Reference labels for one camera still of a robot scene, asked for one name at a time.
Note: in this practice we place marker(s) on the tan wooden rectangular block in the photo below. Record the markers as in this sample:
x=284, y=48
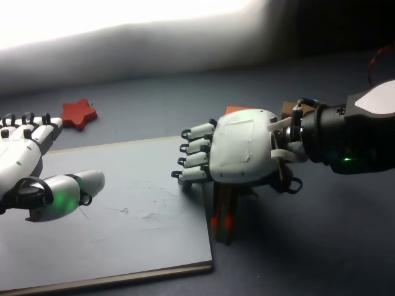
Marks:
x=287, y=109

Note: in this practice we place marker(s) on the orange cube block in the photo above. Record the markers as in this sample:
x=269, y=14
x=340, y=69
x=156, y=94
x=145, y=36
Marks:
x=234, y=109

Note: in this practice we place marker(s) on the white cutting board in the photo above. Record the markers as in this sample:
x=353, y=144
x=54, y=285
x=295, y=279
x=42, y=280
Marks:
x=129, y=234

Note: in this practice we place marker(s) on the grey table cloth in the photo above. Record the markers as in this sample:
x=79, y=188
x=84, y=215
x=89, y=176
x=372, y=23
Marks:
x=308, y=240

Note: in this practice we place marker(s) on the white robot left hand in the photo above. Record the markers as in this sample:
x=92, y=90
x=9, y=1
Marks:
x=18, y=157

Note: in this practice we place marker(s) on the red star block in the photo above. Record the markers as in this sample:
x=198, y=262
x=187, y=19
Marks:
x=78, y=115

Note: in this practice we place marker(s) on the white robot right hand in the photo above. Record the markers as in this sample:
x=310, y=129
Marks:
x=237, y=145

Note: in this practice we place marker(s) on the orange black utility knife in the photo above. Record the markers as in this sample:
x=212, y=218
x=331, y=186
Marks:
x=223, y=216

